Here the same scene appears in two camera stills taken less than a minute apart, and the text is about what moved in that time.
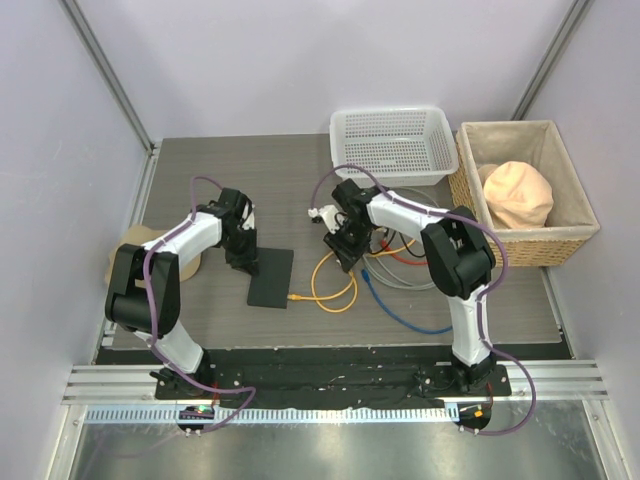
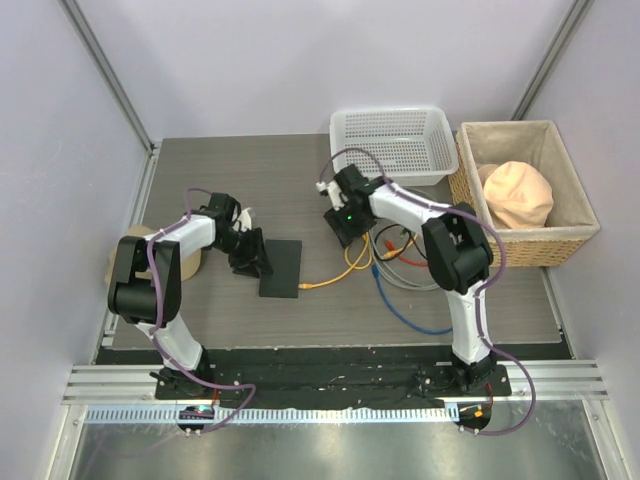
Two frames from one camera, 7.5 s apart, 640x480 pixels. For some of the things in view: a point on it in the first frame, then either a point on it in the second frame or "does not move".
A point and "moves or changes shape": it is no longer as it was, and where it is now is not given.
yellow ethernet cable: (393, 250) does not move
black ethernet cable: (390, 240) moves or changes shape
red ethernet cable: (387, 248) does not move
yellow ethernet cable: (337, 293) -> (342, 275)
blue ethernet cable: (396, 318) moves or changes shape
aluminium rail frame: (112, 427) does not move
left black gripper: (249, 261) does not move
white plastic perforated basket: (396, 146) does not move
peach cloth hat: (518, 194) does not move
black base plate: (332, 378) does not move
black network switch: (269, 287) moves or changes shape
